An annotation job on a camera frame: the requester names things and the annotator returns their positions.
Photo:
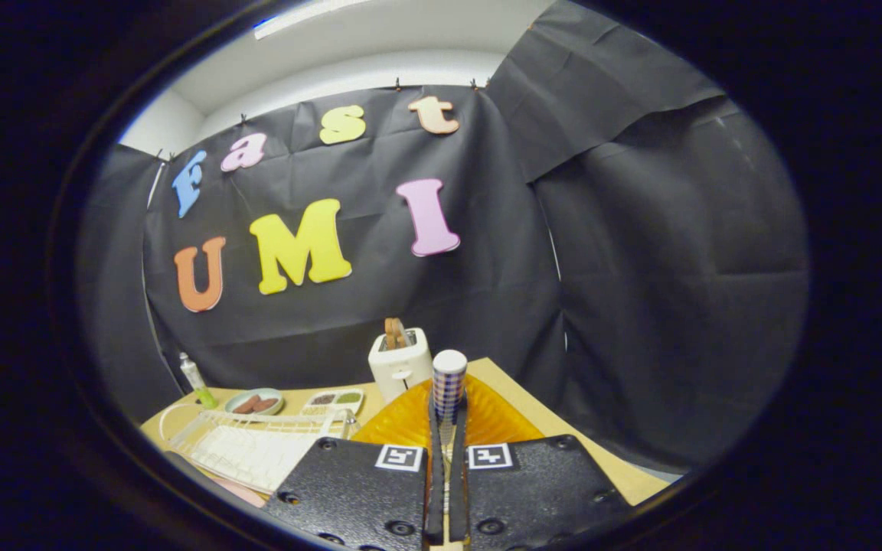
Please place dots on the black backdrop cloth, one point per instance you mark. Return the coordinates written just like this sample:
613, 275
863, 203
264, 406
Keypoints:
625, 268

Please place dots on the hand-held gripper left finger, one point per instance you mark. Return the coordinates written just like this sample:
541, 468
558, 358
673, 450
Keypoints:
357, 490

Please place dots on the green and white bottle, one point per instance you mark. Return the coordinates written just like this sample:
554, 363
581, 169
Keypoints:
196, 383

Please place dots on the pale green plate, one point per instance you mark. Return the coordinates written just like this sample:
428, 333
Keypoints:
238, 398

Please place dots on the pink plate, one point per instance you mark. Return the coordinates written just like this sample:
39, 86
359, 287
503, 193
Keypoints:
240, 493

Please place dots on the white toaster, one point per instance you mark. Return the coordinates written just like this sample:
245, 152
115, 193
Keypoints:
399, 371

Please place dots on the brown meat piece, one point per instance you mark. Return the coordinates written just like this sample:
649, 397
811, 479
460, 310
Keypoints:
266, 405
246, 405

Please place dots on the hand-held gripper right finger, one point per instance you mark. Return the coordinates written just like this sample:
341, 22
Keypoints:
533, 490

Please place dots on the brown bread slice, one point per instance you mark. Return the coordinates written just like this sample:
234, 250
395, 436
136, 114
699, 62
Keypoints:
395, 335

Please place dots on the white divided tray with grains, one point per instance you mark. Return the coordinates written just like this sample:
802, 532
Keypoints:
334, 409

